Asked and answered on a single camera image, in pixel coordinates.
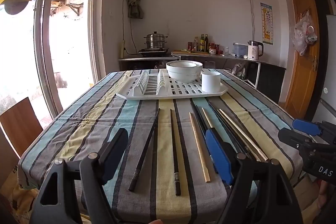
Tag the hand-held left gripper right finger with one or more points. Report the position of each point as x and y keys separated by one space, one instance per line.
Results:
x=218 y=153

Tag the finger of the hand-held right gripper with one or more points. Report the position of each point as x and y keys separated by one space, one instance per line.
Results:
x=291 y=138
x=307 y=127

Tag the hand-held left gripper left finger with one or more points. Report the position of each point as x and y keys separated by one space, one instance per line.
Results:
x=115 y=153

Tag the wooden chopstick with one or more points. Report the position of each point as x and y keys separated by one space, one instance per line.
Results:
x=240 y=136
x=244 y=134
x=198 y=145
x=206 y=116

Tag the black chopstick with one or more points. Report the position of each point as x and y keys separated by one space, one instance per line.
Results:
x=225 y=126
x=147 y=145
x=174 y=150
x=198 y=117
x=237 y=140

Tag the white cup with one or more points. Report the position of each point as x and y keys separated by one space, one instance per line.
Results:
x=210 y=83

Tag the person's right hand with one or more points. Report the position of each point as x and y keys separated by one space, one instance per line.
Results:
x=326 y=195

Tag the striped tablecloth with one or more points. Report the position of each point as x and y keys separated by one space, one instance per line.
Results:
x=105 y=113

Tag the wooden door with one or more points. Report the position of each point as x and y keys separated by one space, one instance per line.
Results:
x=302 y=82

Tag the black board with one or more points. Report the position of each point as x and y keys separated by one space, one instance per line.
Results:
x=270 y=82

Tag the white plastic dish rack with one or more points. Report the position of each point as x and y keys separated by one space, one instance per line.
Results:
x=183 y=90

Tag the white ceramic bowl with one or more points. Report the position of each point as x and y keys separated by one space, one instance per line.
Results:
x=181 y=70
x=183 y=78

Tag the plastic bags under shelf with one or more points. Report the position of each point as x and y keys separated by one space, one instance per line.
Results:
x=239 y=71

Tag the hanging plastic bag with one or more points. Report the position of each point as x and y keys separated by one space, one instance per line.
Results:
x=303 y=35

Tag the white electric kettle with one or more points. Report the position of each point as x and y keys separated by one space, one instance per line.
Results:
x=253 y=52

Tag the steel shelf table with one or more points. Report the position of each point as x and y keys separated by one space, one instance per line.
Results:
x=236 y=58

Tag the wooden chair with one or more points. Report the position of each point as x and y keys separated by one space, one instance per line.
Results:
x=21 y=124

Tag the steel stove table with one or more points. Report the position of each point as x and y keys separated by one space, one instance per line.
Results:
x=147 y=58

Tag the clear plastic lidded container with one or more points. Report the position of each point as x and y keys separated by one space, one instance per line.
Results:
x=240 y=50

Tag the drinking glass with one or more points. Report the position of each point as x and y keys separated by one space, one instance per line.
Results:
x=226 y=51

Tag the red lid patterned jar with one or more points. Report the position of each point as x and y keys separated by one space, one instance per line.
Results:
x=212 y=49

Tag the beige power strip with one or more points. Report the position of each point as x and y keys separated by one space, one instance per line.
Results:
x=122 y=48

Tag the wooden cutting board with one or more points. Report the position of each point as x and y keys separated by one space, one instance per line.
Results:
x=181 y=52

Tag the black induction cooker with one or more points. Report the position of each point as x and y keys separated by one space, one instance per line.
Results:
x=153 y=50

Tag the small red seasoning jar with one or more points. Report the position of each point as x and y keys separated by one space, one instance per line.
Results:
x=189 y=46

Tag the clear seasoning bottle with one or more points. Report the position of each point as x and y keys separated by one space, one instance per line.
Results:
x=195 y=44

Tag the steel steamer pot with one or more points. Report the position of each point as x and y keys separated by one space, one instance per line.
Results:
x=155 y=41

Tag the giraffe wall poster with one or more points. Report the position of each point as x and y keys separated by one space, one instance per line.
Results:
x=266 y=24

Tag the sliding glass door frame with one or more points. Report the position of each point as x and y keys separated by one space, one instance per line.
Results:
x=43 y=43

